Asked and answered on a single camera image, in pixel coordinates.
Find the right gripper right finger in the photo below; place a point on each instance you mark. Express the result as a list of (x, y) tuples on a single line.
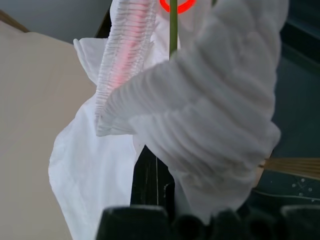
[(167, 195)]

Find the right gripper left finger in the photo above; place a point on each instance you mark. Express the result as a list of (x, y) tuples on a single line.
[(143, 180)]

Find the white cloth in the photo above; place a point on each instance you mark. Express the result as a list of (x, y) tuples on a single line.
[(200, 112)]

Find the wooden stick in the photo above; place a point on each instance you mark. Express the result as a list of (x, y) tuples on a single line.
[(295, 166)]

